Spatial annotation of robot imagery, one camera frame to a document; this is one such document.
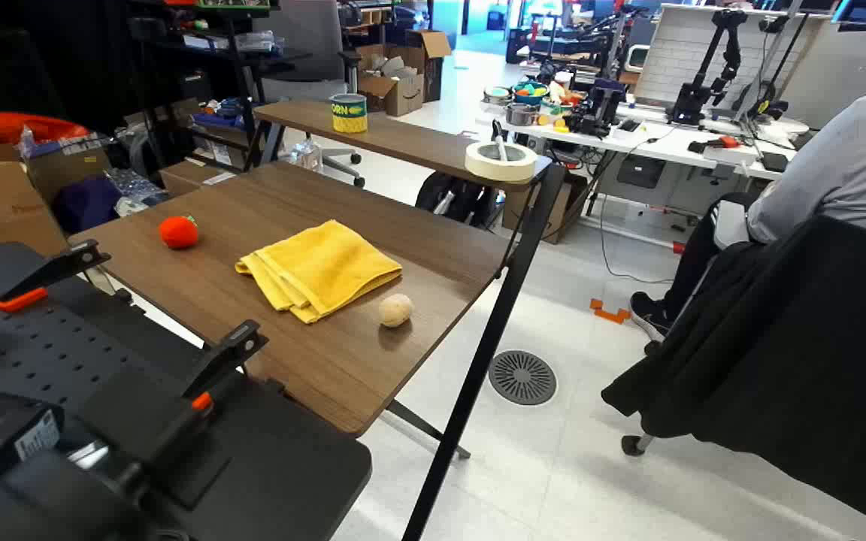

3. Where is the seated person grey shirt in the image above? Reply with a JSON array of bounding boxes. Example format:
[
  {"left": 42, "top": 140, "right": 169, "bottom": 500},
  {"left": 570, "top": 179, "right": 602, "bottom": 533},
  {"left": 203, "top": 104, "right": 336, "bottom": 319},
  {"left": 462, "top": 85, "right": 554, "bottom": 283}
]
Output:
[{"left": 628, "top": 85, "right": 866, "bottom": 332}]

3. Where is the round floor drain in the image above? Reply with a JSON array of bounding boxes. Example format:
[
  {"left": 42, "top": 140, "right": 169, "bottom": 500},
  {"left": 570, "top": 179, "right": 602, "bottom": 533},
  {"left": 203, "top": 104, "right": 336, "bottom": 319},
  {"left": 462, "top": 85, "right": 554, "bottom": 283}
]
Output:
[{"left": 488, "top": 347, "right": 558, "bottom": 409}]

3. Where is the green yellow tin can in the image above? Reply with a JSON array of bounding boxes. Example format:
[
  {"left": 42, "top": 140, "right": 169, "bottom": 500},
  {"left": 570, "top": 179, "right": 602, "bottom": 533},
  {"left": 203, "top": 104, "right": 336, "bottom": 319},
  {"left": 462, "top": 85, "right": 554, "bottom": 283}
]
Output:
[{"left": 328, "top": 91, "right": 371, "bottom": 137}]

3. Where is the black slanted pole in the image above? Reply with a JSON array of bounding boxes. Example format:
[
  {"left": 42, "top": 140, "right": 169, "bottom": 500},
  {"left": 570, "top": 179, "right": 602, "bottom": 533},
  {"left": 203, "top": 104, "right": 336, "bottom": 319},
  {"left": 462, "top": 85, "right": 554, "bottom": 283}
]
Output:
[{"left": 400, "top": 159, "right": 569, "bottom": 541}]

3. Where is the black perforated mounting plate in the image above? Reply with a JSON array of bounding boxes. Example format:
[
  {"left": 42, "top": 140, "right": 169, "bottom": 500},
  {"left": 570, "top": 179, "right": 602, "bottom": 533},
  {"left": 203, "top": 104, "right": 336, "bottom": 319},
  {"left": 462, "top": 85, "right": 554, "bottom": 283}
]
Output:
[{"left": 0, "top": 240, "right": 375, "bottom": 541}]

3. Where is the black clamp orange handle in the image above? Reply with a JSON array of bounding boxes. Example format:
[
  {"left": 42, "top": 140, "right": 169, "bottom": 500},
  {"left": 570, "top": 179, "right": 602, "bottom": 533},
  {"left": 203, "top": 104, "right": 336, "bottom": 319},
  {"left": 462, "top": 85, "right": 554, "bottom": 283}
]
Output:
[
  {"left": 0, "top": 237, "right": 113, "bottom": 316},
  {"left": 113, "top": 319, "right": 270, "bottom": 493}
]

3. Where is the beige stone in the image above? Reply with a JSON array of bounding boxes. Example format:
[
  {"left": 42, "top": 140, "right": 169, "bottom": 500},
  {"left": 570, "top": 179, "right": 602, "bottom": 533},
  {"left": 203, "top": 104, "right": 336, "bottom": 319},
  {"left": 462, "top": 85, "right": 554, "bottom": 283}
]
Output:
[{"left": 375, "top": 290, "right": 419, "bottom": 331}]

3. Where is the clear plastic bottle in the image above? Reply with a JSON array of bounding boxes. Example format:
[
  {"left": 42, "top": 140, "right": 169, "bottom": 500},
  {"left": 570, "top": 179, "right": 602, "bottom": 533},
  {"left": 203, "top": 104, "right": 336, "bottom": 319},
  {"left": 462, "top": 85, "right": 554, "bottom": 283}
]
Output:
[{"left": 279, "top": 136, "right": 325, "bottom": 174}]

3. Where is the small orange floor bracket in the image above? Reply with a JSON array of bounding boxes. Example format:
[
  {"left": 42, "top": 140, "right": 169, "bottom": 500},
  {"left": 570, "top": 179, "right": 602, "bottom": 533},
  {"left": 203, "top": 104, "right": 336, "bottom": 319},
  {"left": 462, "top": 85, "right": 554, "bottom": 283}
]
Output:
[{"left": 589, "top": 297, "right": 634, "bottom": 328}]

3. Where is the black table leg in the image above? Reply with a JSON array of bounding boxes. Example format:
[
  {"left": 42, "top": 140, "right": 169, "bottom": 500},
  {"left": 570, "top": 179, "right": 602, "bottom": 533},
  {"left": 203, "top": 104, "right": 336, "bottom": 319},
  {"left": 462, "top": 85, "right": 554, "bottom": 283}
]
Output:
[{"left": 382, "top": 397, "right": 475, "bottom": 464}]

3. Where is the black tripod stand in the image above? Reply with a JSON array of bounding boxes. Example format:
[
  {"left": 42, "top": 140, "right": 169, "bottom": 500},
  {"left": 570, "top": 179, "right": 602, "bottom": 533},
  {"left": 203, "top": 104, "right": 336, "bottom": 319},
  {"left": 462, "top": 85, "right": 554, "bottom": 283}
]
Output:
[{"left": 729, "top": 10, "right": 818, "bottom": 123}]

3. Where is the open cardboard box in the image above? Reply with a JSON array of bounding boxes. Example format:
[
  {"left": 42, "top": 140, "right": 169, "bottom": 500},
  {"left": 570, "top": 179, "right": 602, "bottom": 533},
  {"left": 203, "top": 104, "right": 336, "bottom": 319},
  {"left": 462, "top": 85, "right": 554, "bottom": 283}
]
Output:
[{"left": 354, "top": 29, "right": 454, "bottom": 117}]

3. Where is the yellow cloth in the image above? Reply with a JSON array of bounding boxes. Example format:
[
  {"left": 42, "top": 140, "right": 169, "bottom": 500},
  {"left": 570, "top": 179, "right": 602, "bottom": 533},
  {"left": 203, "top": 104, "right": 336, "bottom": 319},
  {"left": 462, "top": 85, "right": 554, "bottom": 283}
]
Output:
[{"left": 230, "top": 215, "right": 405, "bottom": 328}]

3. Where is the black draped office chair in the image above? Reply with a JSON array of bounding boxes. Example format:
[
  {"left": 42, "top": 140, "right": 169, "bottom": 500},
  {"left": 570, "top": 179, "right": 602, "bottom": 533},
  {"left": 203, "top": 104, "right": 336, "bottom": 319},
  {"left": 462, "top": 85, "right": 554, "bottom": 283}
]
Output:
[{"left": 597, "top": 214, "right": 866, "bottom": 541}]

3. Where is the wooden side table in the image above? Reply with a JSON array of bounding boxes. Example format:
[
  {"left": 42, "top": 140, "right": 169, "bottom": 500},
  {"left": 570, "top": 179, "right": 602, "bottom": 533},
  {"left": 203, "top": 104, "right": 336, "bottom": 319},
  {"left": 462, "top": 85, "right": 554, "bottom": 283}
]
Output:
[{"left": 253, "top": 97, "right": 554, "bottom": 192}]

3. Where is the red tomato toy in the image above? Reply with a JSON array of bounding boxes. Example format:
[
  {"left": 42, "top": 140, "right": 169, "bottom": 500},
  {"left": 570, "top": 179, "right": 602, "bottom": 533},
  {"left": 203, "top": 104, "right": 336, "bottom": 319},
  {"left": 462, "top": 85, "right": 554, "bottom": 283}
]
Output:
[{"left": 155, "top": 214, "right": 203, "bottom": 251}]

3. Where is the cluttered white desk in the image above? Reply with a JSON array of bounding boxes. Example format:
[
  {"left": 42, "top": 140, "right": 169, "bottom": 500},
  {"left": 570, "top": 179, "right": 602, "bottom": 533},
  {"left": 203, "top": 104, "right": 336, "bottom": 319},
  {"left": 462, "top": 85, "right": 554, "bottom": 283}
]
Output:
[{"left": 482, "top": 85, "right": 818, "bottom": 184}]

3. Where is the orange bag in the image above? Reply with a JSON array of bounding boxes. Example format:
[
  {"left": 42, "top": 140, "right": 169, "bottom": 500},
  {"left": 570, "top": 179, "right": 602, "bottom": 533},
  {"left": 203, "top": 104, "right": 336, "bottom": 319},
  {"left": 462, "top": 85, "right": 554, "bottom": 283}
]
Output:
[{"left": 0, "top": 108, "right": 94, "bottom": 147}]

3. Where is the white grid panel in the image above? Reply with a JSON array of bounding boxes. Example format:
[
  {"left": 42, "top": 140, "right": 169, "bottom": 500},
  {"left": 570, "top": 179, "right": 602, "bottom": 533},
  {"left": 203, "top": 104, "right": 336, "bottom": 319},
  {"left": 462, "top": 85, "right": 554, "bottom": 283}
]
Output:
[{"left": 634, "top": 4, "right": 807, "bottom": 108}]

